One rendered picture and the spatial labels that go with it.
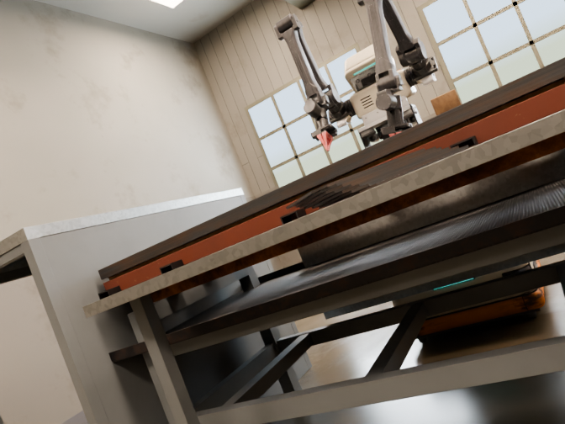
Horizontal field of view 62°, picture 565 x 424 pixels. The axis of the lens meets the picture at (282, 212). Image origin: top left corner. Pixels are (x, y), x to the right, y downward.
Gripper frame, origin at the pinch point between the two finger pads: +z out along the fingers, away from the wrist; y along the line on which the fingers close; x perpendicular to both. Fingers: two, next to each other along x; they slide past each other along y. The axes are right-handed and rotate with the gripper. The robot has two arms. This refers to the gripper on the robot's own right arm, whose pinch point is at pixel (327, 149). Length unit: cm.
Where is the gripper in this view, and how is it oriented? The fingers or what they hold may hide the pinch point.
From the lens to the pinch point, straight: 204.7
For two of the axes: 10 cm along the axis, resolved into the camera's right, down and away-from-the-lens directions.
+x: 5.6, 2.7, 7.8
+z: 1.4, 9.0, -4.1
